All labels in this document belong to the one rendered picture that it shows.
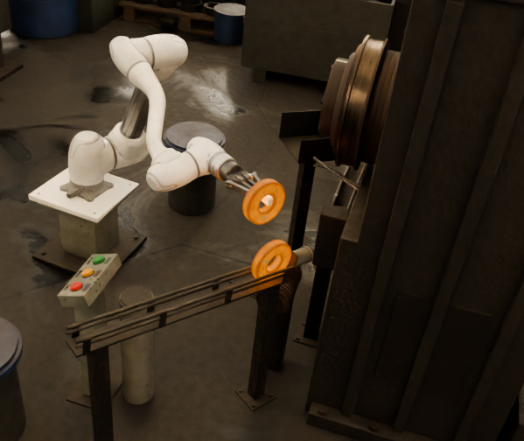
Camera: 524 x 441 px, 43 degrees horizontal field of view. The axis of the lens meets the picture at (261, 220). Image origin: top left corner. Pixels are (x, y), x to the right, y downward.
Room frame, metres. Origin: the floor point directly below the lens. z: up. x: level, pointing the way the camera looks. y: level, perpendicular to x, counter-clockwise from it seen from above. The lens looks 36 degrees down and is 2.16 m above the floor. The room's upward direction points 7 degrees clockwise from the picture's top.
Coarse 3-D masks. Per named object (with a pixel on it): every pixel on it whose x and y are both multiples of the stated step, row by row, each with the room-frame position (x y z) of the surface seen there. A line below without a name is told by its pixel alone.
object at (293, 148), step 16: (288, 112) 2.85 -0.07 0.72; (304, 112) 2.88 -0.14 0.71; (320, 112) 2.91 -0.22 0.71; (288, 128) 2.85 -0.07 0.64; (304, 128) 2.88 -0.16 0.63; (288, 144) 2.76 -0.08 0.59; (304, 144) 2.60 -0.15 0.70; (320, 144) 2.63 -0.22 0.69; (304, 160) 2.60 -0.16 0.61; (320, 160) 2.63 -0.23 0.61; (304, 176) 2.70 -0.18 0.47; (304, 192) 2.70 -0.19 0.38; (304, 208) 2.71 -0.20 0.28; (304, 224) 2.71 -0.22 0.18; (272, 240) 2.78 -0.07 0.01; (288, 240) 2.74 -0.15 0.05; (304, 240) 2.81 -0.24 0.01
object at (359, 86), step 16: (368, 48) 2.16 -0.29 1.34; (368, 64) 2.09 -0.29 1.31; (352, 80) 2.03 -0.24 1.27; (368, 80) 2.04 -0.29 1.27; (352, 96) 2.01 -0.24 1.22; (352, 112) 1.99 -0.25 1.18; (352, 128) 1.98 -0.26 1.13; (352, 144) 1.98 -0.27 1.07; (336, 160) 2.02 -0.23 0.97; (352, 160) 2.01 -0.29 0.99
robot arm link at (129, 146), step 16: (160, 48) 2.48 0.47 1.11; (176, 48) 2.53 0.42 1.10; (160, 64) 2.47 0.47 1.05; (176, 64) 2.53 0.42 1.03; (160, 80) 2.53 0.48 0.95; (144, 96) 2.55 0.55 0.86; (128, 112) 2.60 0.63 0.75; (144, 112) 2.58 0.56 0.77; (128, 128) 2.61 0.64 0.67; (112, 144) 2.61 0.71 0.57; (128, 144) 2.60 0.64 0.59; (144, 144) 2.67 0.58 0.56; (128, 160) 2.62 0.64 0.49
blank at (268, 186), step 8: (256, 184) 1.81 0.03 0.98; (264, 184) 1.80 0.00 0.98; (272, 184) 1.82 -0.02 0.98; (280, 184) 1.84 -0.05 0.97; (248, 192) 1.78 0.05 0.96; (256, 192) 1.78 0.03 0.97; (264, 192) 1.80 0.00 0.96; (272, 192) 1.82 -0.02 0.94; (280, 192) 1.84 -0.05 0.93; (248, 200) 1.76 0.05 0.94; (256, 200) 1.78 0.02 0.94; (272, 200) 1.83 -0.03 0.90; (280, 200) 1.84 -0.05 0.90; (248, 208) 1.76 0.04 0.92; (256, 208) 1.78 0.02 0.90; (264, 208) 1.82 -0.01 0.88; (272, 208) 1.82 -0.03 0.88; (280, 208) 1.84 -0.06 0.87; (248, 216) 1.76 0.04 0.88; (256, 216) 1.78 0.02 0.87; (264, 216) 1.80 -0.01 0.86; (272, 216) 1.82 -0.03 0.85
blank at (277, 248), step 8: (280, 240) 1.79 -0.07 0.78; (264, 248) 1.74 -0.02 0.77; (272, 248) 1.73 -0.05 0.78; (280, 248) 1.76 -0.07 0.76; (288, 248) 1.79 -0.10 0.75; (256, 256) 1.72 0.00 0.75; (264, 256) 1.71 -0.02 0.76; (272, 256) 1.74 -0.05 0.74; (280, 256) 1.78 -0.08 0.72; (288, 256) 1.79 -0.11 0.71; (256, 264) 1.70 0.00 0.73; (264, 264) 1.71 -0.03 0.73; (272, 264) 1.78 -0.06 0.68; (280, 264) 1.77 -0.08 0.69; (256, 272) 1.70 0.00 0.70; (264, 272) 1.72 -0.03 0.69; (272, 280) 1.75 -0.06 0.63
